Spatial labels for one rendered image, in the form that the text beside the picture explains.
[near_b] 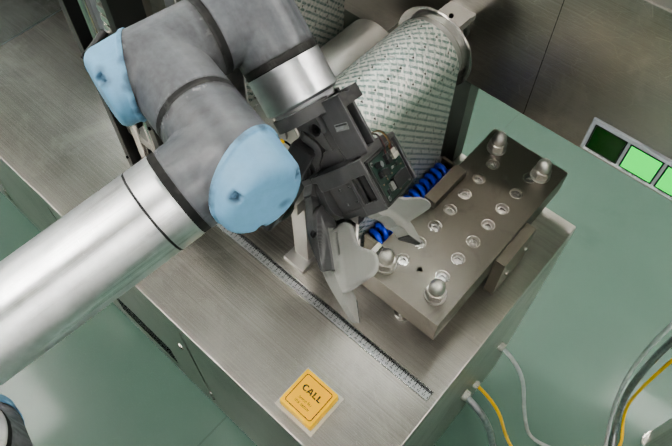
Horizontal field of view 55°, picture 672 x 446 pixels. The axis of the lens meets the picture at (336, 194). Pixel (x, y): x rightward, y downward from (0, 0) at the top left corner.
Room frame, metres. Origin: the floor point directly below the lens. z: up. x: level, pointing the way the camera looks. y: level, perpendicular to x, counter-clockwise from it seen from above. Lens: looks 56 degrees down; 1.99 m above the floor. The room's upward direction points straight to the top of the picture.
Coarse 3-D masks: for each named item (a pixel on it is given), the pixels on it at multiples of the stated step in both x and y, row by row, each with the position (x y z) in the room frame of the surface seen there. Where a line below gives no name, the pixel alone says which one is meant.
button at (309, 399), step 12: (312, 372) 0.37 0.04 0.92; (300, 384) 0.35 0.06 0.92; (312, 384) 0.35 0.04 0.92; (324, 384) 0.35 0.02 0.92; (288, 396) 0.33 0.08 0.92; (300, 396) 0.33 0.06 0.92; (312, 396) 0.33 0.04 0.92; (324, 396) 0.33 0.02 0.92; (336, 396) 0.33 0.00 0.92; (288, 408) 0.31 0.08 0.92; (300, 408) 0.31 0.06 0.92; (312, 408) 0.31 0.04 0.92; (324, 408) 0.31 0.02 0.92; (300, 420) 0.29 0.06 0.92; (312, 420) 0.29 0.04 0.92
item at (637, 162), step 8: (632, 152) 0.62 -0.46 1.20; (640, 152) 0.61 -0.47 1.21; (624, 160) 0.62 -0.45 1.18; (632, 160) 0.61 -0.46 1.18; (640, 160) 0.61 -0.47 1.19; (648, 160) 0.60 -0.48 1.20; (656, 160) 0.59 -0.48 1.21; (632, 168) 0.61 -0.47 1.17; (640, 168) 0.60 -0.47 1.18; (648, 168) 0.60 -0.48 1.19; (656, 168) 0.59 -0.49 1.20; (640, 176) 0.60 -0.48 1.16; (648, 176) 0.59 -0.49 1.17
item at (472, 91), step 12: (348, 12) 1.02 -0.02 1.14; (348, 24) 1.02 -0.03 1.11; (468, 84) 0.83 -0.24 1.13; (456, 96) 0.84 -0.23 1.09; (468, 96) 0.82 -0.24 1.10; (456, 108) 0.83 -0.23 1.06; (468, 108) 0.83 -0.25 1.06; (456, 120) 0.83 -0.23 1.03; (468, 120) 0.84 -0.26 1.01; (456, 132) 0.83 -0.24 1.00; (444, 144) 0.84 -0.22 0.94; (456, 144) 0.82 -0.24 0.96; (456, 156) 0.83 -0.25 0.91
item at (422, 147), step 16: (432, 112) 0.69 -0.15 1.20; (448, 112) 0.74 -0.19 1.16; (416, 128) 0.66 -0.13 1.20; (432, 128) 0.70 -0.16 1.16; (400, 144) 0.63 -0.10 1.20; (416, 144) 0.67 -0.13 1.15; (432, 144) 0.71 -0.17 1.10; (416, 160) 0.68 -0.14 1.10; (432, 160) 0.72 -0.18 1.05; (368, 224) 0.58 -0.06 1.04
